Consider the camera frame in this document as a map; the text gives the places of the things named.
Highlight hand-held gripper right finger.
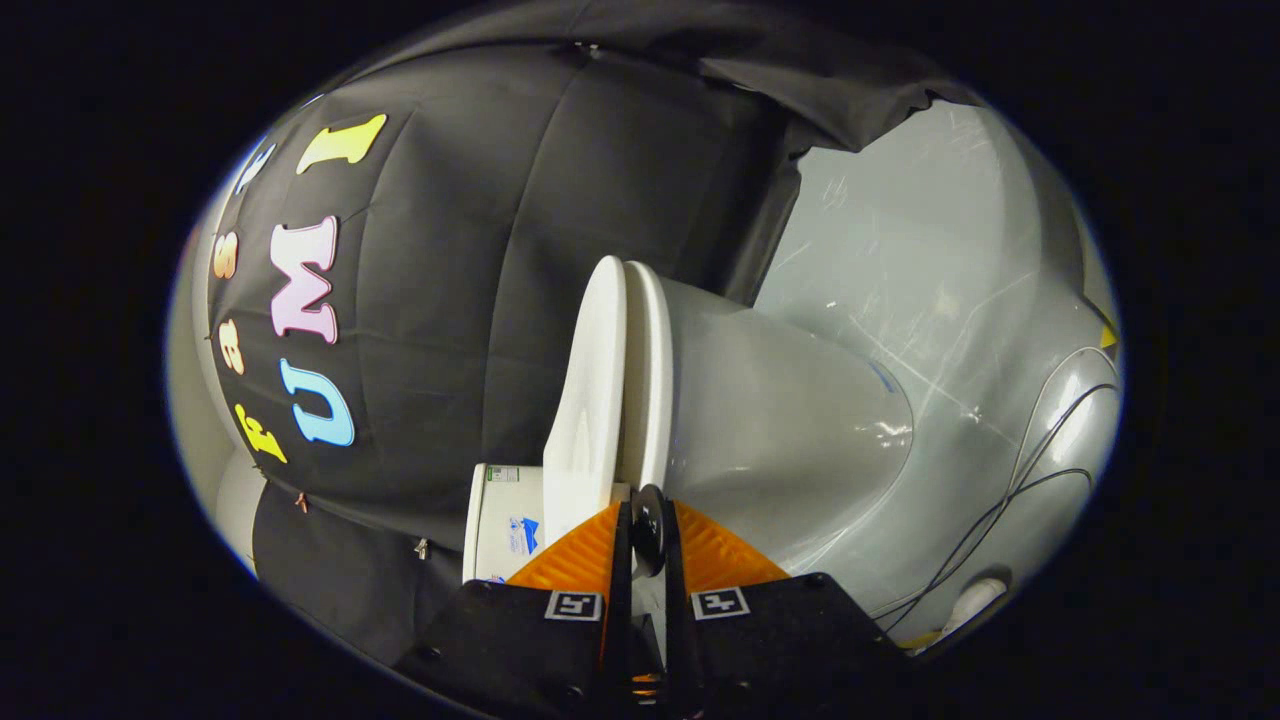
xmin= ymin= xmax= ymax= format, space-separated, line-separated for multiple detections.
xmin=660 ymin=500 xmax=911 ymax=720

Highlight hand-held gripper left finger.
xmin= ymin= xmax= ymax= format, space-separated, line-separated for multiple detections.
xmin=395 ymin=500 xmax=636 ymax=720

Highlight black round lid handle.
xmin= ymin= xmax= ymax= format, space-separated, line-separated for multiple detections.
xmin=630 ymin=484 xmax=668 ymax=579

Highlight white toilet lid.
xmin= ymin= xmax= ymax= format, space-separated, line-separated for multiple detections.
xmin=543 ymin=255 xmax=629 ymax=546

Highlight white toilet with tank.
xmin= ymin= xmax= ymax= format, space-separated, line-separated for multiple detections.
xmin=462 ymin=275 xmax=916 ymax=584

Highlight white toilet seat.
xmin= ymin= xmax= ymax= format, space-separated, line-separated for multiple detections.
xmin=620 ymin=262 xmax=676 ymax=491

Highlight white plug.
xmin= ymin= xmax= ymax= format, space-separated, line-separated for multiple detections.
xmin=948 ymin=577 xmax=1009 ymax=628

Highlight black backdrop cloth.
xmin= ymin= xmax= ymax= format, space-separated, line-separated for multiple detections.
xmin=205 ymin=0 xmax=986 ymax=666

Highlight thin black floor cables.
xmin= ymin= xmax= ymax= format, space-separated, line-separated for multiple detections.
xmin=870 ymin=345 xmax=1121 ymax=633

